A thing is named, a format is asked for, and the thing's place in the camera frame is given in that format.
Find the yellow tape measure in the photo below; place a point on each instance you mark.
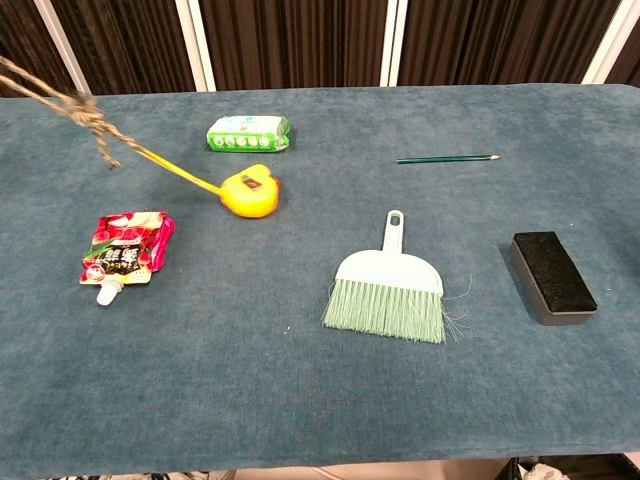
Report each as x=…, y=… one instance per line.
x=250, y=195

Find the light blue hand brush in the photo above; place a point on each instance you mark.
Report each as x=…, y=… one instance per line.
x=390, y=285

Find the green wet wipes pack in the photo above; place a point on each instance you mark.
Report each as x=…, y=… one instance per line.
x=248, y=134

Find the green pencil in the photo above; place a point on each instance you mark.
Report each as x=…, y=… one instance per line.
x=445, y=159

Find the teal table cloth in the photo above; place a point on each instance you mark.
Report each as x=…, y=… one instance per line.
x=320, y=390

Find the red spouted drink pouch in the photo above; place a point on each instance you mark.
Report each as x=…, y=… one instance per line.
x=127, y=250

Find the black pleated curtain panel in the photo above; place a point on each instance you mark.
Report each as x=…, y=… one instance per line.
x=125, y=45
x=500, y=40
x=295, y=42

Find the black whiteboard eraser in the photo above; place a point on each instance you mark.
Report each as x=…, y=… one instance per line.
x=552, y=275

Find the white frame post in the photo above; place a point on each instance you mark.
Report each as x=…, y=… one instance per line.
x=395, y=42
x=62, y=45
x=196, y=45
x=612, y=42

